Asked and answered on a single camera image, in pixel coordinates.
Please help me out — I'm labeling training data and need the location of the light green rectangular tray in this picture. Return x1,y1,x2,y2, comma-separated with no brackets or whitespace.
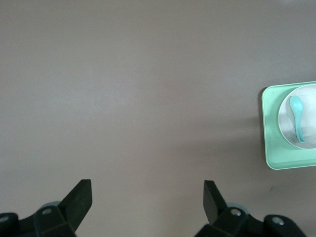
261,80,316,171

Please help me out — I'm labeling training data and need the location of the round beige plate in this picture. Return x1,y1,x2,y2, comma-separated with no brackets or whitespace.
278,84,316,150

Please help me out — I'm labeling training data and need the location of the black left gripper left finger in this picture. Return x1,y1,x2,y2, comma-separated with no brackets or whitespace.
0,179,92,237

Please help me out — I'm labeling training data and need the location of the brown table cover cloth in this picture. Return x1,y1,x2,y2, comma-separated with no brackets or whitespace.
0,0,316,237

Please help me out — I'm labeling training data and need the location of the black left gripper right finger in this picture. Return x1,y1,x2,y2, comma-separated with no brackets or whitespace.
195,180,307,237

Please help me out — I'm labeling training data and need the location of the teal plastic spoon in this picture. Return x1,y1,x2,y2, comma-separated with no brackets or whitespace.
289,95,305,143

